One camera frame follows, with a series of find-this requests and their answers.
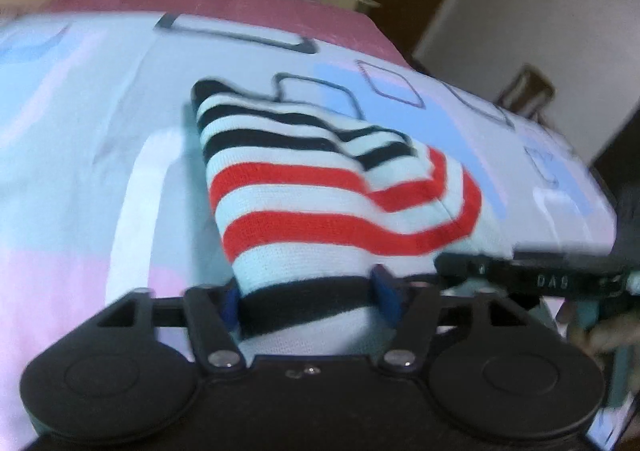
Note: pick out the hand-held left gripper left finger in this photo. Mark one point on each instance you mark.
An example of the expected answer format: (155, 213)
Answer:
(230, 307)

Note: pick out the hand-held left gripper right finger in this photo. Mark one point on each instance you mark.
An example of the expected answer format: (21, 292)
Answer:
(386, 295)

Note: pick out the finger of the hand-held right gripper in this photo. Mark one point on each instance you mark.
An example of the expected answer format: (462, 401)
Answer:
(530, 276)

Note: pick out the black red white striped sweater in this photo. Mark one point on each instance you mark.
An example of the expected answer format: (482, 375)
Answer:
(300, 191)

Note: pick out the person's right hand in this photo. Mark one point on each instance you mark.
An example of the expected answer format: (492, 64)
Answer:
(600, 334)

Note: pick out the dark screen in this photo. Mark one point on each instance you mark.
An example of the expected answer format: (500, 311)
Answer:
(622, 171)

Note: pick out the wooden chair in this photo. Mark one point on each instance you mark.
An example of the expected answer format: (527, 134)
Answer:
(527, 91)

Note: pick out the pink blanket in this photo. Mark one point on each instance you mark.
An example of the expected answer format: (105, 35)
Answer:
(250, 6)

